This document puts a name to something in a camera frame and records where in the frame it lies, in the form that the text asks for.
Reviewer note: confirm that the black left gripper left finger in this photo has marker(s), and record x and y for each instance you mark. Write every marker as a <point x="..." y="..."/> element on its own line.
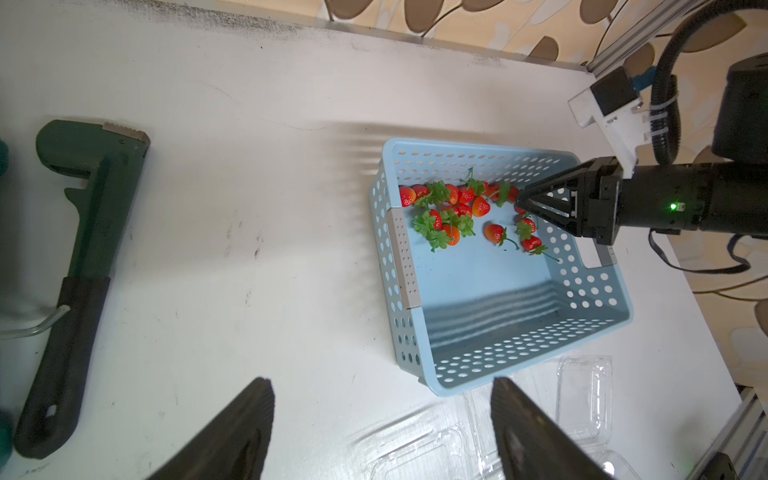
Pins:
<point x="234" y="444"/>

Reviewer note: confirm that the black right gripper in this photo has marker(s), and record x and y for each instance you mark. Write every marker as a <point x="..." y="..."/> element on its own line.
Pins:
<point x="593" y="213"/>

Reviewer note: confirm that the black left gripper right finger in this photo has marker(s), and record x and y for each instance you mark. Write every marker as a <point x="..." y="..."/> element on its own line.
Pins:
<point x="529" y="444"/>

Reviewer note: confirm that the strawberry cluster with green leaves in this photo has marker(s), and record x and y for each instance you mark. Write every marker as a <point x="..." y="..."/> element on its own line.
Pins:
<point x="446" y="213"/>

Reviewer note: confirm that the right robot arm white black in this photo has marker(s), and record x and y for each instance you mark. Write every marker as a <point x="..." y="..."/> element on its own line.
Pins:
<point x="729" y="196"/>

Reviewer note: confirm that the clear clamshell container middle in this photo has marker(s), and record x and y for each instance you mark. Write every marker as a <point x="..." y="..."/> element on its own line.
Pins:
<point x="451" y="438"/>

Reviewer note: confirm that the clear clamshell container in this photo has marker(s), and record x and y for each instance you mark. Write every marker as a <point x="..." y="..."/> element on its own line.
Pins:
<point x="451" y="438"/>
<point x="584" y="399"/>

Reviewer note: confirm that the clear clamshell container right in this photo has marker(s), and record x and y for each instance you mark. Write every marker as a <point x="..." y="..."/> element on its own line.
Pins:
<point x="584" y="399"/>

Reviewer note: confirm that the light blue perforated plastic basket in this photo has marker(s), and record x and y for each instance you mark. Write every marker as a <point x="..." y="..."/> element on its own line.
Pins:
<point x="462" y="315"/>

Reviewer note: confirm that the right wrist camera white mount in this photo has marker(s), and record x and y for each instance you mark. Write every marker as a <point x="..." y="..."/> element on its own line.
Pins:
<point x="616" y="108"/>

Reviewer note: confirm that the aluminium frame post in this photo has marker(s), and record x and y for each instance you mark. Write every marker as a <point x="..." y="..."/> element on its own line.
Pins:
<point x="647" y="27"/>

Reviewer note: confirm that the metal case handle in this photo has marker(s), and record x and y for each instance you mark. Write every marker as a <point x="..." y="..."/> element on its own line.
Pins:
<point x="33" y="329"/>

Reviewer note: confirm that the green pipe wrench black handle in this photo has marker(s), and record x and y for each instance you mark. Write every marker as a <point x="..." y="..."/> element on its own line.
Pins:
<point x="110" y="158"/>

